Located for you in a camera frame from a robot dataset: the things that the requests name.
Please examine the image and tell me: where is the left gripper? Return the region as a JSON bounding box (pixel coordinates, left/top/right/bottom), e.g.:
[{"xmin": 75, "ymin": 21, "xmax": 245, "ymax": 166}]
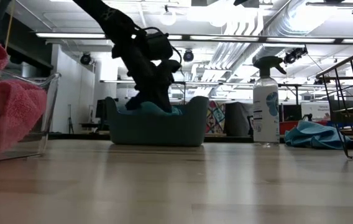
[{"xmin": 126, "ymin": 58, "xmax": 183, "ymax": 113}]

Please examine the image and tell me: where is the teal microfiber towel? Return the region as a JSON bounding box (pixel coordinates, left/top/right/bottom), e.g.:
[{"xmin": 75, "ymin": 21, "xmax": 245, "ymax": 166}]
[{"xmin": 117, "ymin": 101, "xmax": 183, "ymax": 116}]

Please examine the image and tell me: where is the light blue microfiber towel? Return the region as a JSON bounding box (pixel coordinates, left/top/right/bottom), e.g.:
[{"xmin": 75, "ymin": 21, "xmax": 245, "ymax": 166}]
[{"xmin": 284, "ymin": 120, "xmax": 351, "ymax": 151}]

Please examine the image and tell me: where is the teal plastic bin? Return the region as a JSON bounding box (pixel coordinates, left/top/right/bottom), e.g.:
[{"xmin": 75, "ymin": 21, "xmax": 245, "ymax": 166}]
[{"xmin": 105, "ymin": 95, "xmax": 210, "ymax": 147}]

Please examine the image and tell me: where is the black background monitor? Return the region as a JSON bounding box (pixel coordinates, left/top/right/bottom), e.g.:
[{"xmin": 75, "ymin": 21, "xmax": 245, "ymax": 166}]
[{"xmin": 95, "ymin": 98, "xmax": 109, "ymax": 125}]

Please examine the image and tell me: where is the black track spotlight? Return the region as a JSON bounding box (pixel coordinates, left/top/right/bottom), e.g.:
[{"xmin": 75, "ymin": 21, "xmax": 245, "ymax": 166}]
[
  {"xmin": 80, "ymin": 52, "xmax": 92, "ymax": 66},
  {"xmin": 182, "ymin": 49, "xmax": 195, "ymax": 62},
  {"xmin": 283, "ymin": 46, "xmax": 308, "ymax": 65}
]

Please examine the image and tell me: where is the colourful patterned panel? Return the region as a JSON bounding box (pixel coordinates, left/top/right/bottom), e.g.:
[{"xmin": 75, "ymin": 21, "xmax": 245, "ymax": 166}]
[{"xmin": 206, "ymin": 100, "xmax": 227, "ymax": 134}]

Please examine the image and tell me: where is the white globe pendant lamp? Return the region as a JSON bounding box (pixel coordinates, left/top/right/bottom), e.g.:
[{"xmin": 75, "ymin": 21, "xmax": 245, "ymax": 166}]
[{"xmin": 159, "ymin": 4, "xmax": 178, "ymax": 26}]

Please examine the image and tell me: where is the black background box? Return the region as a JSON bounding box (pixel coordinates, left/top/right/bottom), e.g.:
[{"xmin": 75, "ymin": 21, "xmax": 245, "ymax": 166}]
[{"xmin": 226, "ymin": 101, "xmax": 254, "ymax": 137}]

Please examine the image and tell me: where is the clear plastic bin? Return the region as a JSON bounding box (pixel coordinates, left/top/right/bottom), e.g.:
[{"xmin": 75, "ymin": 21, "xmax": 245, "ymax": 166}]
[{"xmin": 0, "ymin": 62, "xmax": 62, "ymax": 165}]

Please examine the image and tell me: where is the long ceiling light bar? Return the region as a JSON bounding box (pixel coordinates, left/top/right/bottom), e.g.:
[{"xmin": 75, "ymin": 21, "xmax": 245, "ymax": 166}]
[{"xmin": 35, "ymin": 32, "xmax": 353, "ymax": 44}]

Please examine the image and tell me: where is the white spray bottle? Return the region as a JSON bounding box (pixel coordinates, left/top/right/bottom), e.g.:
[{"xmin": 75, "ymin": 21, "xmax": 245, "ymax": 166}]
[{"xmin": 252, "ymin": 55, "xmax": 287, "ymax": 146}]

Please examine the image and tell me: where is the red background box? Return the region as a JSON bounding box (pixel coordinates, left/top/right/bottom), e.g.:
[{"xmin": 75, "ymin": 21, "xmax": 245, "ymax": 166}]
[{"xmin": 279, "ymin": 120, "xmax": 329, "ymax": 135}]

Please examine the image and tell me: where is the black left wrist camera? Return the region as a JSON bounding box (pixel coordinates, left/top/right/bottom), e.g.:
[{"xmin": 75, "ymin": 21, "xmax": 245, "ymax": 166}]
[{"xmin": 145, "ymin": 30, "xmax": 175, "ymax": 62}]

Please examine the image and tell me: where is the silver ventilation duct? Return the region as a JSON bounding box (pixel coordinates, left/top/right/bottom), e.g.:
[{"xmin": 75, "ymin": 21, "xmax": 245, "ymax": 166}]
[{"xmin": 252, "ymin": 0, "xmax": 329, "ymax": 63}]

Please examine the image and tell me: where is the black wire basket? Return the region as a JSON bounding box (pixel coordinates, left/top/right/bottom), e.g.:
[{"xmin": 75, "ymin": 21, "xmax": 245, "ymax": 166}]
[{"xmin": 315, "ymin": 43, "xmax": 353, "ymax": 164}]

